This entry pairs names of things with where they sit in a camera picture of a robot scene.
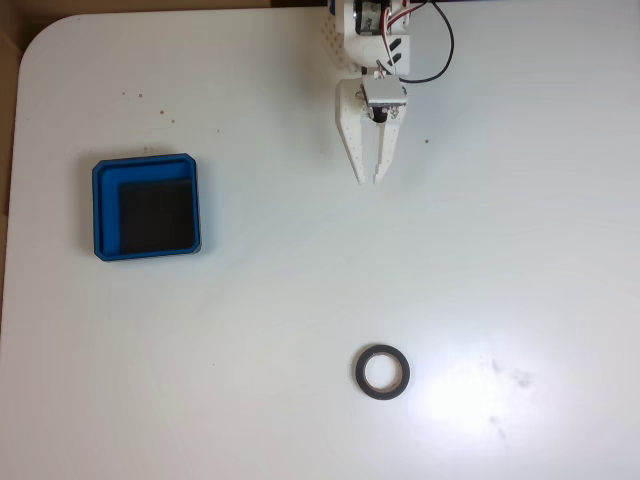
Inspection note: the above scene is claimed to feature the white camera box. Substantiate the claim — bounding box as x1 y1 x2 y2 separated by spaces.
360 74 409 109

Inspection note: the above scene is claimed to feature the red white servo cable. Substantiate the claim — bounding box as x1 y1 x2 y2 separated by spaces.
374 0 432 79

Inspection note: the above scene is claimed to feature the black tape roll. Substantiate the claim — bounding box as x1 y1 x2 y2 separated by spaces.
355 342 412 402

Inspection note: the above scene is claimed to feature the blue box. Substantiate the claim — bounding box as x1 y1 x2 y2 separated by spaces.
91 152 204 263

